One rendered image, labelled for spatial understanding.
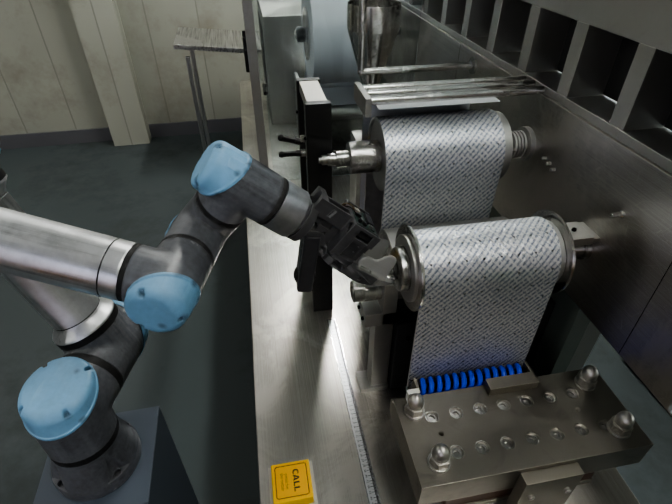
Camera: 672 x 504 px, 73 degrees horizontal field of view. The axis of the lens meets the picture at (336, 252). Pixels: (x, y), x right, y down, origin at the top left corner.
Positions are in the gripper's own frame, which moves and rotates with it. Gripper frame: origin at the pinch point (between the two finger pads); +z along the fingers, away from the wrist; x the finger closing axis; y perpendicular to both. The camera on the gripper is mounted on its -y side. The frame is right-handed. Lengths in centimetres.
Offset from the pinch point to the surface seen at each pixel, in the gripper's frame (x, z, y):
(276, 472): -14.5, 3.0, -37.3
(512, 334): -6.7, 25.0, 6.2
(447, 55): 72, 18, 36
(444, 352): -6.7, 16.8, -3.6
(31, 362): 106, -25, -182
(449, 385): -9.9, 20.8, -7.5
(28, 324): 132, -32, -188
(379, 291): 1.7, 3.0, -3.5
